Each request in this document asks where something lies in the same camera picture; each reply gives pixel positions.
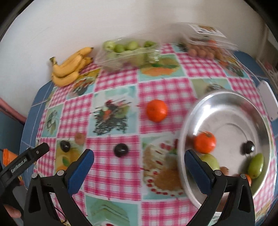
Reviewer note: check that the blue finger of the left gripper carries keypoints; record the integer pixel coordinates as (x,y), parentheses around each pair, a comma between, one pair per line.
(33,154)

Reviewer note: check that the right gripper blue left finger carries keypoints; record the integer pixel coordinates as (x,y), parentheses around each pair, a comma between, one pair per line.
(68,182)

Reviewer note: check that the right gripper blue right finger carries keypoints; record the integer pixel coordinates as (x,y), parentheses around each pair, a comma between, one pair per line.
(210,182)

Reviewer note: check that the brown kiwi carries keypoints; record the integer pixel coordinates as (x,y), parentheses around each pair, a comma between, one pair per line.
(224,170)
(79,138)

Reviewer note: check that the round green apple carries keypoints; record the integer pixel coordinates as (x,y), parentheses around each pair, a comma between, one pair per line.
(211,161)

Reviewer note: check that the small orange mandarin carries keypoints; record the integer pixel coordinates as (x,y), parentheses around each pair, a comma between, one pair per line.
(249,179)

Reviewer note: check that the large orange with stem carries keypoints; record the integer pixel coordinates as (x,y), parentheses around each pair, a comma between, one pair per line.
(204,142)

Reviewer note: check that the oblong green mango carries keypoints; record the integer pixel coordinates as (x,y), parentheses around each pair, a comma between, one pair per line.
(256,166)

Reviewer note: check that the dark plum with stem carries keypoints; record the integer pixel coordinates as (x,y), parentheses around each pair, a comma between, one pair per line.
(248,147)

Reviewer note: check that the bag of green fruits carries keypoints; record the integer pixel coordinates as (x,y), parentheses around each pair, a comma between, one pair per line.
(116,54)

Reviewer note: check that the person's left hand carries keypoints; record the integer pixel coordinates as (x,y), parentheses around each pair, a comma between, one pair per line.
(14,213)

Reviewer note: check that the blue checkered cloth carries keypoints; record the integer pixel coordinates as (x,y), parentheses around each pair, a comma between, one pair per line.
(34,117)

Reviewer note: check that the orange plastic cup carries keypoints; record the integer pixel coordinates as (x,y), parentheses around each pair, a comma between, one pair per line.
(8,157)

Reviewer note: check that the silver metal plate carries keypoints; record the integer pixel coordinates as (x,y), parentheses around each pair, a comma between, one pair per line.
(232,119)

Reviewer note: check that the pink checkered tablecloth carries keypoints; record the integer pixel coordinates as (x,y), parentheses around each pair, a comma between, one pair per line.
(142,187)

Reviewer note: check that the yellow banana bunch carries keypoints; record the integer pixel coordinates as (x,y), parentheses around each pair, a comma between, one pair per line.
(69,71)

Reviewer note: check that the orange mandarin near plate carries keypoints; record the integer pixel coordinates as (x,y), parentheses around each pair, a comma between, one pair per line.
(156,110)

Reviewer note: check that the white card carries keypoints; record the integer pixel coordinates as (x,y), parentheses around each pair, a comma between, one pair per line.
(269,100)

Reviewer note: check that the clear box of longans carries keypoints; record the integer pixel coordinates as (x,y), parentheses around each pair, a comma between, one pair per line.
(203,37)

